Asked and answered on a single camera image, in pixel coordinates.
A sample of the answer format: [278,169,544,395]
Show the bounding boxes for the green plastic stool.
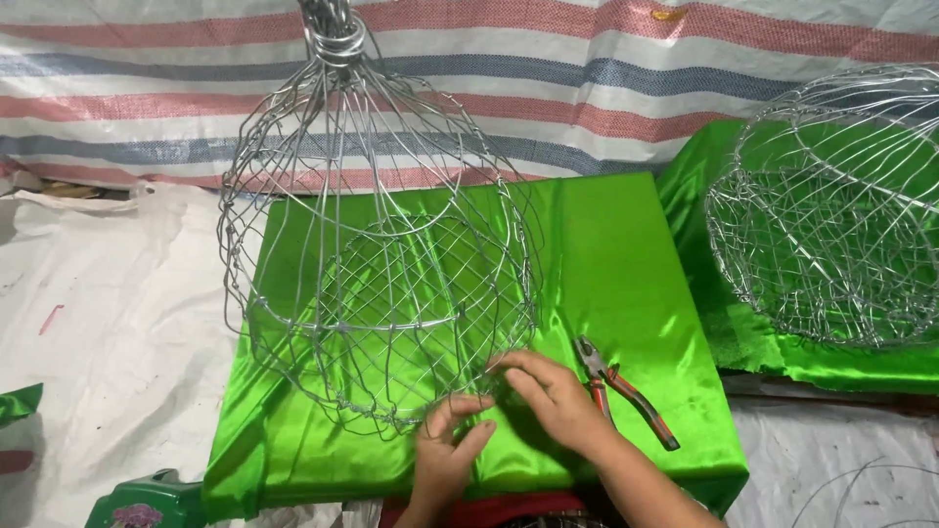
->
[84,468,207,528]

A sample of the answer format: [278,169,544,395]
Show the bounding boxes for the red blue striped tarp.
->
[0,0,939,196]

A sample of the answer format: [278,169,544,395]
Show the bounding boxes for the green satin cloth on box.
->
[201,172,750,523]

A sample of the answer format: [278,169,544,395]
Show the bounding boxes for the person's red clothing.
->
[378,490,611,528]

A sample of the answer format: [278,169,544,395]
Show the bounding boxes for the person's left hand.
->
[413,395,499,507]

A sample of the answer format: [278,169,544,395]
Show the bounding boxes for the person's right hand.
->
[487,350,619,463]

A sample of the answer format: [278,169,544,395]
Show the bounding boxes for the small green cloth scrap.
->
[0,382,44,428]

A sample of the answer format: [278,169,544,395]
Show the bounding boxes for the crumpled green satin cloth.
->
[655,117,939,397]

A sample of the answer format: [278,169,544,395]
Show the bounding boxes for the round silver wire basket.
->
[703,64,939,350]

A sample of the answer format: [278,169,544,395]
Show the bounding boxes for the loose silver wire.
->
[788,456,939,528]

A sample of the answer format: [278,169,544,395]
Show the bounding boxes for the white plastic ground sheet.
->
[0,179,939,528]

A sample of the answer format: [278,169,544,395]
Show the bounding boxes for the red and grey handled pliers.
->
[573,335,682,453]

